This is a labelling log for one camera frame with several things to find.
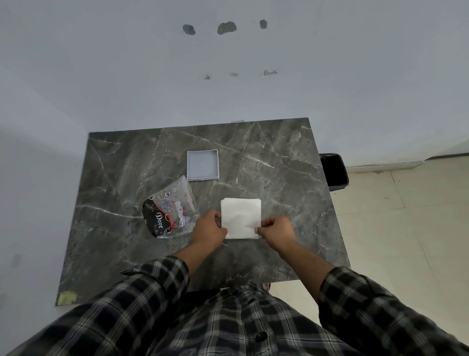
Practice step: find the person's left hand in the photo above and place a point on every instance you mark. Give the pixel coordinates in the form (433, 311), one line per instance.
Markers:
(207, 230)

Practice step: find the person's right hand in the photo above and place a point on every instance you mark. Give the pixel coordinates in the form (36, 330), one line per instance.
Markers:
(277, 233)

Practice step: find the person's left fingers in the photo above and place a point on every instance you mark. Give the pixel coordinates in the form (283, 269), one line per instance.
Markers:
(219, 222)

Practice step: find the person's right thumb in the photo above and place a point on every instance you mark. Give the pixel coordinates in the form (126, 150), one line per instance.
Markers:
(261, 231)

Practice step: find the white paper napkin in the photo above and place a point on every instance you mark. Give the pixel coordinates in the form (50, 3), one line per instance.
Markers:
(240, 217)

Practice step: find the person's right forearm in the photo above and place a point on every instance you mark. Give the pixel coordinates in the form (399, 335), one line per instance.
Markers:
(304, 269)

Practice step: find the person's left forearm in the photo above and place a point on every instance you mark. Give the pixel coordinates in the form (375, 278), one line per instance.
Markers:
(190, 258)

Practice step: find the clear plastic bag with contents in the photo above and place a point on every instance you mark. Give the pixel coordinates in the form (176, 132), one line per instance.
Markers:
(169, 211)

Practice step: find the white square plastic lid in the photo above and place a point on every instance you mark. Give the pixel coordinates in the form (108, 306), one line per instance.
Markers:
(202, 165)

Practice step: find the black white plaid shirt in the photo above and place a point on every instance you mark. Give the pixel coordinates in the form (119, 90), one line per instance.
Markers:
(234, 315)

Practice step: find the black waste bin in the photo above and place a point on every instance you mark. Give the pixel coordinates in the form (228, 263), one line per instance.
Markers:
(334, 171)

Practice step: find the yellow tape piece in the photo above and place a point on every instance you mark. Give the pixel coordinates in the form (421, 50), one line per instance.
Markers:
(66, 297)

